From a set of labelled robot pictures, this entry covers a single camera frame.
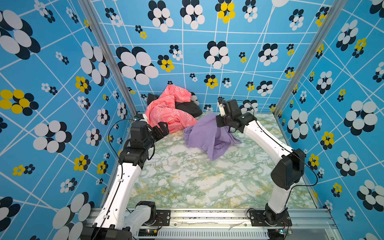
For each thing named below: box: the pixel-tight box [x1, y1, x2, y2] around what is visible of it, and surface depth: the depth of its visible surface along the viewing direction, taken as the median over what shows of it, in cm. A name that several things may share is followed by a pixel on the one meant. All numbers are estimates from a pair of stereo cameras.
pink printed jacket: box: [145, 84, 198, 134], surface depth 107 cm
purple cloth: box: [183, 113, 242, 161], surface depth 96 cm
